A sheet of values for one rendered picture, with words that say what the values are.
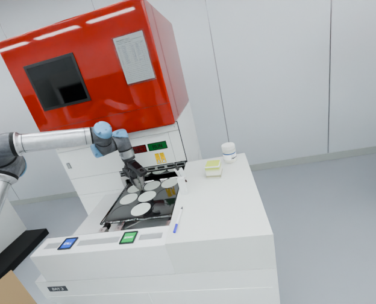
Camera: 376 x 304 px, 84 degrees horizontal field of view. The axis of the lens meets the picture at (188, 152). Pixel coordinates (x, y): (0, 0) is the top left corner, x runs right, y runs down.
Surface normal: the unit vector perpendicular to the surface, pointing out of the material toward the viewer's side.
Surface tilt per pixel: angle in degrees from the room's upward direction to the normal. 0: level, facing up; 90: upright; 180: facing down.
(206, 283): 90
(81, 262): 90
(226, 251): 90
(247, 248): 90
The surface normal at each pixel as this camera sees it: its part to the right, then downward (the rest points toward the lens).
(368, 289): -0.22, -0.90
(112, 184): -0.11, 0.40
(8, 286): 0.92, -0.07
